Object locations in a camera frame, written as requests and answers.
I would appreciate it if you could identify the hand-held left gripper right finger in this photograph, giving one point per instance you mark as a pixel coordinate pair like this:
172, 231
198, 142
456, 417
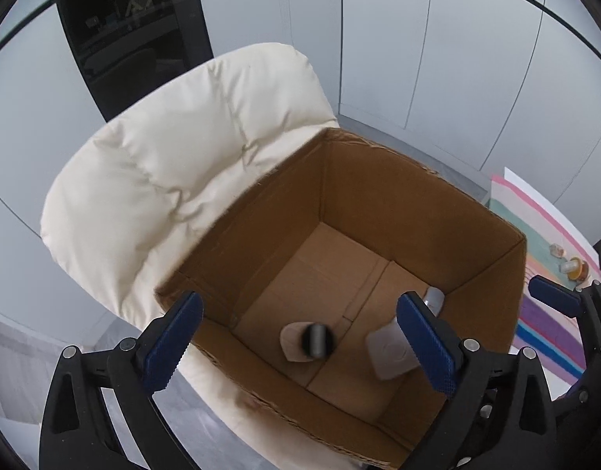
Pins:
428, 347

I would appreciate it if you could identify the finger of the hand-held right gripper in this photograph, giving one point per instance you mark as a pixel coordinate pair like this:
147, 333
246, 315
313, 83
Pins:
555, 297

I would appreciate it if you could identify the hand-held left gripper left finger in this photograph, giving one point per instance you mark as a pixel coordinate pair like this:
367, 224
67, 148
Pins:
173, 345

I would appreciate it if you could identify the white bottle with grey cap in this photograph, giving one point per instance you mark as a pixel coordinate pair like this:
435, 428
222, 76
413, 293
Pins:
388, 355

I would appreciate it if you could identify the black cylindrical container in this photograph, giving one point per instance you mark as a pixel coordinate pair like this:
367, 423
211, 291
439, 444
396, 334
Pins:
321, 340

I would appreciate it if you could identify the brown cardboard box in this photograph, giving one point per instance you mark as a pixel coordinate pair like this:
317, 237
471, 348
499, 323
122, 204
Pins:
378, 196

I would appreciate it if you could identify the clear bottle with pale cap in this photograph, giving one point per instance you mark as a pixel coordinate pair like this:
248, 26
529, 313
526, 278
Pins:
568, 267

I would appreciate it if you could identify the amber jar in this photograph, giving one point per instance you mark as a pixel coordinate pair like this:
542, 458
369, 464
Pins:
582, 270

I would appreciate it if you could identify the small clear glass bottle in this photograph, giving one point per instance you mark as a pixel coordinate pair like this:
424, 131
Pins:
556, 250

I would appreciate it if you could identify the striped pastel cloth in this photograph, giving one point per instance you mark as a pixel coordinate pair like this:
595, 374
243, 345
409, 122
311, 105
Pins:
540, 235

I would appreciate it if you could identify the white table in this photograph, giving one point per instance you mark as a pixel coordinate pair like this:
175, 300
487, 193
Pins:
550, 205

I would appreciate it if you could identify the cream padded chair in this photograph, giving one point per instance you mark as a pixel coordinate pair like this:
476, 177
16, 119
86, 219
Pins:
158, 166

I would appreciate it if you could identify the black glass panel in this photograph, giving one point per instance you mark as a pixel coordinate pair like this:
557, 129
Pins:
134, 34

